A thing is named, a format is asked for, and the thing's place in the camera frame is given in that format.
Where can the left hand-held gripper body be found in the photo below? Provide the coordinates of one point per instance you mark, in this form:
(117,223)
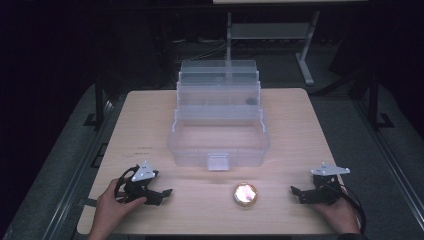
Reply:
(144,173)

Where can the clear plastic tiered storage box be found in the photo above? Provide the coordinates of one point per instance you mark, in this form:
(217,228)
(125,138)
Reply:
(218,146)

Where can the person's left hand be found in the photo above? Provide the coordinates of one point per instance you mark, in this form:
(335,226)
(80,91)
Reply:
(111,210)

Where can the small round gold-rimmed tin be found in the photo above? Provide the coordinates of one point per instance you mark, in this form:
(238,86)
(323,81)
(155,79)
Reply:
(245,194)

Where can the white metal stand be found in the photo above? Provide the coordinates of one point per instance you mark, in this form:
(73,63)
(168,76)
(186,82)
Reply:
(270,30)

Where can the person's right hand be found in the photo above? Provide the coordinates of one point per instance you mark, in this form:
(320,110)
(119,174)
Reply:
(341,215)

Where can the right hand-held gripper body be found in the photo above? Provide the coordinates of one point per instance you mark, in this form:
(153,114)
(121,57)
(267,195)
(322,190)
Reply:
(326,190)

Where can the metal floor rail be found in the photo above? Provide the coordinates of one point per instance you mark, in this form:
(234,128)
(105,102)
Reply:
(390,156)
(71,173)

